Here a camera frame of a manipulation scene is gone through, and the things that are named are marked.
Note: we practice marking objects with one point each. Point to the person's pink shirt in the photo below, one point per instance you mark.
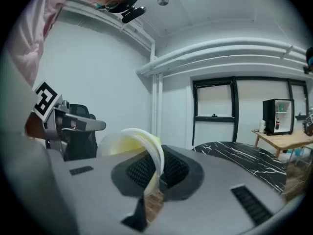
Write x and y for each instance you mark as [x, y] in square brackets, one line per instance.
[31, 33]

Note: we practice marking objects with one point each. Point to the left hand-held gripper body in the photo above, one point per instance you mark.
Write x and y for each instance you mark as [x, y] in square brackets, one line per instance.
[45, 99]

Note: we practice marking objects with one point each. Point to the black head-mounted camera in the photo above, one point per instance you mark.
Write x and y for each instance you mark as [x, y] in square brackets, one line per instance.
[133, 14]

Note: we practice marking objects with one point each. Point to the white vertical pipes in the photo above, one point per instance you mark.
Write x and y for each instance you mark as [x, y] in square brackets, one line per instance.
[156, 101]

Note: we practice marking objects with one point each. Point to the black mesh office chair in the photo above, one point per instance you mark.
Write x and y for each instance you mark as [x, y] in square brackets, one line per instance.
[80, 143]

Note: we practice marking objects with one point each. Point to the yellow paper cup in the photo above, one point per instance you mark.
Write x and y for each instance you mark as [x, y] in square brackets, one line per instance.
[139, 141]

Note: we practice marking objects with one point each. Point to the round ceiling lamp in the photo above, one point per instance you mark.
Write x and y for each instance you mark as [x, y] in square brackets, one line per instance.
[162, 1]

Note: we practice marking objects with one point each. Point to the black mini fridge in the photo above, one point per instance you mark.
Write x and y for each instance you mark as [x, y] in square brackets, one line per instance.
[269, 116]

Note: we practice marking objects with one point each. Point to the cola bottle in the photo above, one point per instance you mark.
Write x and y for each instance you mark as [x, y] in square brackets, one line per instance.
[277, 124]

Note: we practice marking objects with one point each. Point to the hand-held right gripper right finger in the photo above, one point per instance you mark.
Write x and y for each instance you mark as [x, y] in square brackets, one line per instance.
[210, 195]

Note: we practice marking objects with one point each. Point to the white insulated ceiling pipes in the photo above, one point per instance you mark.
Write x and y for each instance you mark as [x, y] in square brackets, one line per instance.
[220, 45]

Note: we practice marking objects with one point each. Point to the black marble round table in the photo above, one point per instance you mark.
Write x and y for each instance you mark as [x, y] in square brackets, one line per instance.
[232, 155]

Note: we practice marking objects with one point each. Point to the white tumbler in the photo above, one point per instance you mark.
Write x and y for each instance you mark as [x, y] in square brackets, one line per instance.
[262, 126]

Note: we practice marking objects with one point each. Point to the light wooden table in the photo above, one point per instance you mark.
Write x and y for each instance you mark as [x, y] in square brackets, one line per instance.
[288, 138]

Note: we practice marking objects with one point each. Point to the green bottle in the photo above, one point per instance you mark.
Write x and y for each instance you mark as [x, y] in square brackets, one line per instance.
[281, 107]

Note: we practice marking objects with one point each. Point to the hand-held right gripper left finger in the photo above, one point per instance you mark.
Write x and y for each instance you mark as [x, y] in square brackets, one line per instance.
[93, 192]

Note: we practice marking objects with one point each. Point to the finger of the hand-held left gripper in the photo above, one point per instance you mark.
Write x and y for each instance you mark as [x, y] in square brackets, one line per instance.
[85, 125]

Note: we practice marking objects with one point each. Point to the black framed window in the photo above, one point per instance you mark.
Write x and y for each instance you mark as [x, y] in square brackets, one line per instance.
[215, 99]

